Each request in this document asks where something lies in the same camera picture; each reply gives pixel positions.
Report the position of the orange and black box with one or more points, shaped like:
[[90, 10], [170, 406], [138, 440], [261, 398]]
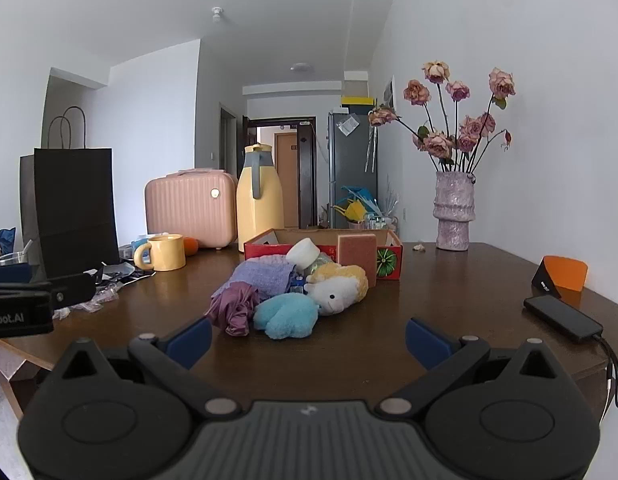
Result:
[[566, 272]]

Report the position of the yellow ceramic mug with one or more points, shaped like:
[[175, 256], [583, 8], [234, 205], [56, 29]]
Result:
[[169, 254]]

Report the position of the yellow box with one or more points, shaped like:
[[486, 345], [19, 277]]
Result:
[[358, 100]]

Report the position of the black paper bag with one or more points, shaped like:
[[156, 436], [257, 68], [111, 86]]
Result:
[[74, 200]]

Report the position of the pile of clear candy wrappers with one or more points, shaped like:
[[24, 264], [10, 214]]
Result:
[[96, 296]]

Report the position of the dark wooden door frame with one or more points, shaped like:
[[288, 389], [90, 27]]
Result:
[[306, 175]]

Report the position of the round ceiling lamp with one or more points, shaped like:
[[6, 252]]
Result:
[[302, 67]]

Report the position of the small blue carton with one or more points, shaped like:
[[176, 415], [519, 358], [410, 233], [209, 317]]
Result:
[[297, 285]]

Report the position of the paper sheet on refrigerator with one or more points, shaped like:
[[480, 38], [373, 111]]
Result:
[[349, 126]]

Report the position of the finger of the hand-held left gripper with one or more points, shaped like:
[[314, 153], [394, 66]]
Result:
[[74, 290]]

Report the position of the black power bank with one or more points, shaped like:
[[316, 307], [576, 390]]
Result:
[[559, 315]]

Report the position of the white foam ball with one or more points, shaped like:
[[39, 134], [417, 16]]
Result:
[[303, 252]]

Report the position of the white box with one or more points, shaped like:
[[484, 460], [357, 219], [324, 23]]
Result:
[[356, 84]]

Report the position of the grey refrigerator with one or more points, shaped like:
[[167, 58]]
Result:
[[351, 170]]

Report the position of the bunch of dried pink roses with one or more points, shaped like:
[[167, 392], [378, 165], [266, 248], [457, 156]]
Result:
[[439, 145]]

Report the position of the blue and white tissue pack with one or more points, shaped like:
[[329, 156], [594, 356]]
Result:
[[140, 246]]

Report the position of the grey interior door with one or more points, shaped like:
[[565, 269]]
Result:
[[228, 140]]

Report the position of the clear folded umbrella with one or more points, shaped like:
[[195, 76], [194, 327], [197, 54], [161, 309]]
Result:
[[370, 150]]

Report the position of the light blue plush toy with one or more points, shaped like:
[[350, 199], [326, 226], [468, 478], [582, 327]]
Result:
[[284, 315]]

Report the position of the clear plastic cup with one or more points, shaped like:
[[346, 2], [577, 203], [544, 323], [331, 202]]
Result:
[[11, 259]]

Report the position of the mauve satin scrunchie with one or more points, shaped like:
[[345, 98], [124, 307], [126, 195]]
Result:
[[234, 307]]

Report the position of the white and yellow plush sheep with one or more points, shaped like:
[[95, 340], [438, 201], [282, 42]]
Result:
[[334, 292]]

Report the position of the brown sponge block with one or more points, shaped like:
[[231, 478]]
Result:
[[358, 255]]

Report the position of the yellow thermos jug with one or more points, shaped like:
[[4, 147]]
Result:
[[259, 215]]

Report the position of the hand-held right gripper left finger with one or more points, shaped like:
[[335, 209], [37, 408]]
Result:
[[189, 342]]

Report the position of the black and white packaging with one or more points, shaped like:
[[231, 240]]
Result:
[[119, 272]]

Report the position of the pink hard-shell suitcase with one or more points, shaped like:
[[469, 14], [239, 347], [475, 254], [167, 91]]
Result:
[[184, 210]]

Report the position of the orange fruit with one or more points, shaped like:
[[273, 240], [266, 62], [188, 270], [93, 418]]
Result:
[[190, 246]]

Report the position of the lilac textured vase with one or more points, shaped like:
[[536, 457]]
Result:
[[454, 210]]

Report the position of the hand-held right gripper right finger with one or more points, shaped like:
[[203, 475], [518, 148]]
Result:
[[426, 340]]

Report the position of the red cardboard box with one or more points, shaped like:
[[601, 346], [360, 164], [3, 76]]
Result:
[[259, 250]]

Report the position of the dark blue cloth bag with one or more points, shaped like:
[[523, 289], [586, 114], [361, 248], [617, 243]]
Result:
[[4, 240]]

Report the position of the brown wooden door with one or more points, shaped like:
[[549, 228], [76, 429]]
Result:
[[286, 180]]

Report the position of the rack of small bottles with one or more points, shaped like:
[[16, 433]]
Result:
[[381, 222]]

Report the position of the lavender knitted cloth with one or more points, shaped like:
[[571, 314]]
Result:
[[264, 275]]

